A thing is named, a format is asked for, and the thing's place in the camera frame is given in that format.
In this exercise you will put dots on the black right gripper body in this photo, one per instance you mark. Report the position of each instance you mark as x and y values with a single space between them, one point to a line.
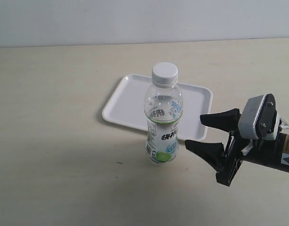
262 151

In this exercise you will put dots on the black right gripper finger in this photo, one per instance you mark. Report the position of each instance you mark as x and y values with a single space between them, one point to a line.
212 153
226 121

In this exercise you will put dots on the clear plastic drink bottle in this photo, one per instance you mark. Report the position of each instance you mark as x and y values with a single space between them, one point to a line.
163 108

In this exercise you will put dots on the white bottle cap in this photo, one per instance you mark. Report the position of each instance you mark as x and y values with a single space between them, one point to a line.
164 74

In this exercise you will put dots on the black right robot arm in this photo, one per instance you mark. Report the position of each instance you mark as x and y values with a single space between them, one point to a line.
283 157

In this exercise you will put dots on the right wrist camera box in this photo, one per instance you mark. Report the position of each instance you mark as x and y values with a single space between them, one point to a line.
259 119

